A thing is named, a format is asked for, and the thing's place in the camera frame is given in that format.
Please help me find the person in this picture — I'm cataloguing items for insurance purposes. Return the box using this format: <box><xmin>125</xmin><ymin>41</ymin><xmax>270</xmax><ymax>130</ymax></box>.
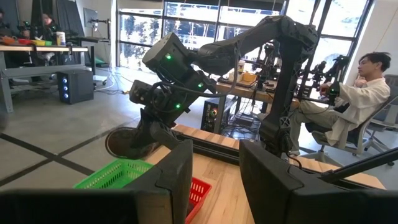
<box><xmin>0</xmin><ymin>7</ymin><xmax>15</xmax><ymax>37</ymax></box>
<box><xmin>39</xmin><ymin>12</ymin><xmax>62</xmax><ymax>43</ymax></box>
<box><xmin>290</xmin><ymin>51</ymin><xmax>392</xmax><ymax>156</ymax></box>

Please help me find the green plastic mesh basket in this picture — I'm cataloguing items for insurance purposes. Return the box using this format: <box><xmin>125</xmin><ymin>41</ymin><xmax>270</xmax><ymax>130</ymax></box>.
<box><xmin>73</xmin><ymin>158</ymin><xmax>154</xmax><ymax>190</ymax></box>

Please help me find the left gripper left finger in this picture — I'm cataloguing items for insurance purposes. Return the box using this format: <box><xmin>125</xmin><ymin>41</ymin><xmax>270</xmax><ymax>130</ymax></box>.
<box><xmin>123</xmin><ymin>139</ymin><xmax>194</xmax><ymax>224</ymax></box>

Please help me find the grey office chair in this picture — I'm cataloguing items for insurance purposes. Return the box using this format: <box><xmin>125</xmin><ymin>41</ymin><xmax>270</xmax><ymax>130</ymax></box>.
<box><xmin>303</xmin><ymin>73</ymin><xmax>398</xmax><ymax>167</ymax></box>

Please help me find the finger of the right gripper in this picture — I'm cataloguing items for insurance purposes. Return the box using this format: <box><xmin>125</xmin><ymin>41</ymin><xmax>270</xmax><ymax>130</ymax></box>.
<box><xmin>131</xmin><ymin>108</ymin><xmax>157</xmax><ymax>150</ymax></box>
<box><xmin>151</xmin><ymin>122</ymin><xmax>185</xmax><ymax>151</ymax></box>

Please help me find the small cardboard box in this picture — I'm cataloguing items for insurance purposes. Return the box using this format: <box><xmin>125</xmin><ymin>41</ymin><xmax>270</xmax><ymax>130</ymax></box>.
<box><xmin>241</xmin><ymin>72</ymin><xmax>258</xmax><ymax>83</ymax></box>

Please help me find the white wipes canister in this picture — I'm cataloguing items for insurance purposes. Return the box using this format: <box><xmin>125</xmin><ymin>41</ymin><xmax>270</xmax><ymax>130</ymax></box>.
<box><xmin>55</xmin><ymin>30</ymin><xmax>67</xmax><ymax>47</ymax></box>

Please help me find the wooden work table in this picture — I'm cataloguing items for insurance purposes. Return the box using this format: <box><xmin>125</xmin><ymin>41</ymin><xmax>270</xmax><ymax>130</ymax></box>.
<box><xmin>216</xmin><ymin>77</ymin><xmax>301</xmax><ymax>110</ymax></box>
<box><xmin>0</xmin><ymin>44</ymin><xmax>90</xmax><ymax>113</ymax></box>

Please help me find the monitor on arm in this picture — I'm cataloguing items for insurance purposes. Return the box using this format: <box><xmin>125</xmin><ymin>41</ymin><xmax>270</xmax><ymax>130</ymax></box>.
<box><xmin>83</xmin><ymin>7</ymin><xmax>99</xmax><ymax>29</ymax></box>

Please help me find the black computer tower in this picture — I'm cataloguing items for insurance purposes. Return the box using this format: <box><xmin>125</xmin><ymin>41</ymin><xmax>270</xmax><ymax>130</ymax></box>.
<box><xmin>200</xmin><ymin>95</ymin><xmax>239</xmax><ymax>134</ymax></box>
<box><xmin>57</xmin><ymin>68</ymin><xmax>95</xmax><ymax>105</ymax></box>

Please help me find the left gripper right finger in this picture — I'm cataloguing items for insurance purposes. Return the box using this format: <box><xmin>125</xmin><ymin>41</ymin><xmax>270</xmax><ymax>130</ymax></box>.
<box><xmin>238</xmin><ymin>139</ymin><xmax>340</xmax><ymax>224</ymax></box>

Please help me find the red plastic mesh basket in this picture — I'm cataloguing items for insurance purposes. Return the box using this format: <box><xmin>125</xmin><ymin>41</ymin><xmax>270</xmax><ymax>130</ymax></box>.
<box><xmin>185</xmin><ymin>176</ymin><xmax>213</xmax><ymax>224</ymax></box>

